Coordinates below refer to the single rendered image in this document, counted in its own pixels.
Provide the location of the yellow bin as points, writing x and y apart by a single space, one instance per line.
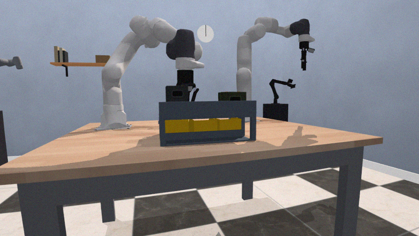
174 126
229 124
202 125

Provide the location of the dark green case with orange latches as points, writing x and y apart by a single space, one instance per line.
232 96

